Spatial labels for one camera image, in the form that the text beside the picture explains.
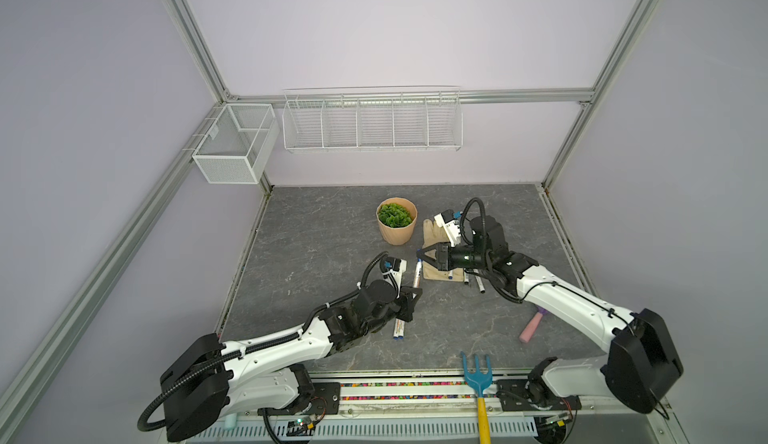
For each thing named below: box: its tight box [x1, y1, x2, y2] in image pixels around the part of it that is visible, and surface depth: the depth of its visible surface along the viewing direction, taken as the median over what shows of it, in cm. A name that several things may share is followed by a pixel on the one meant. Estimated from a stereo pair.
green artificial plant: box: [375, 197, 418, 237], surface depth 98 cm
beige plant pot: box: [376, 197, 418, 246], surface depth 98 cm
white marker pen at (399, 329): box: [393, 318, 405, 340], surface depth 86 cm
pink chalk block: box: [519, 312, 543, 343], surface depth 84 cm
